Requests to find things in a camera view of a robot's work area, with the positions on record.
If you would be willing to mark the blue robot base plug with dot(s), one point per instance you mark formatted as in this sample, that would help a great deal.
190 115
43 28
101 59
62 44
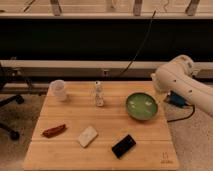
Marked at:
176 100

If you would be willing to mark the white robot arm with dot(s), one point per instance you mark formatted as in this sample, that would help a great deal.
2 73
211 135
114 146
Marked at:
176 76

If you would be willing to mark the small white bottle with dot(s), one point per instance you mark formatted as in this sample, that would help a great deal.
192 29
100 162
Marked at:
99 101

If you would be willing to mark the green ceramic bowl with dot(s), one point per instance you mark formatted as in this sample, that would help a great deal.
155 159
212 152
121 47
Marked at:
141 106

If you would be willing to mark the clear plastic cup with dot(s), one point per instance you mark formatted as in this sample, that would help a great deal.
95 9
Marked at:
57 87

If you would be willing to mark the black smartphone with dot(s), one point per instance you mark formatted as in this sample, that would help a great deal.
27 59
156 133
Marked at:
123 146

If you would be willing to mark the brown red snack bar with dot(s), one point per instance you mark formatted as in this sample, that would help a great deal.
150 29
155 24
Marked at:
54 131

